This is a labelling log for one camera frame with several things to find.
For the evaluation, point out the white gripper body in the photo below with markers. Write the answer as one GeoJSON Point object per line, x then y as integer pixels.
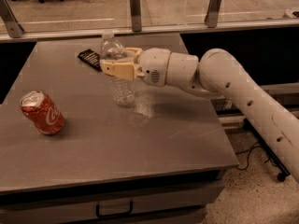
{"type": "Point", "coordinates": [153, 65]}

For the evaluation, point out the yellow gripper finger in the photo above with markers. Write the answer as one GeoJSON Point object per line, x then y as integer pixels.
{"type": "Point", "coordinates": [124, 70]}
{"type": "Point", "coordinates": [132, 54]}

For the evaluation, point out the clear plastic water bottle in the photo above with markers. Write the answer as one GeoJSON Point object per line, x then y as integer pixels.
{"type": "Point", "coordinates": [111, 50]}

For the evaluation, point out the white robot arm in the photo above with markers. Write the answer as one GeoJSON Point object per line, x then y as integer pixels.
{"type": "Point", "coordinates": [216, 73]}

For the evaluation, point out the black snack wrapper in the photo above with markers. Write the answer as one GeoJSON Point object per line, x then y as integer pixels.
{"type": "Point", "coordinates": [91, 58]}

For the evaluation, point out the red Coca-Cola can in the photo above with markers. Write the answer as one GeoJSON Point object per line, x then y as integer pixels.
{"type": "Point", "coordinates": [38, 107]}

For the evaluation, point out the black wheeled stand leg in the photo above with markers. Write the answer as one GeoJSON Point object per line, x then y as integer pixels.
{"type": "Point", "coordinates": [283, 172]}

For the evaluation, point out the middle metal glass bracket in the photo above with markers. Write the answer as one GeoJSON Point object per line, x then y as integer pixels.
{"type": "Point", "coordinates": [135, 11]}

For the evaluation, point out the metal glass bracket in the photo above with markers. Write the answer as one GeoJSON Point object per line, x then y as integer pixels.
{"type": "Point", "coordinates": [14, 29]}
{"type": "Point", "coordinates": [135, 11]}
{"type": "Point", "coordinates": [212, 15]}

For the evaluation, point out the right metal glass bracket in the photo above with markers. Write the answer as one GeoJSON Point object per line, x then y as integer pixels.
{"type": "Point", "coordinates": [212, 15]}

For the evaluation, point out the left metal glass bracket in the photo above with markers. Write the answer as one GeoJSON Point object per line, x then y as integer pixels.
{"type": "Point", "coordinates": [14, 29]}

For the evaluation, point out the black drawer handle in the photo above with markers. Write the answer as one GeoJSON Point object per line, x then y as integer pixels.
{"type": "Point", "coordinates": [109, 210]}

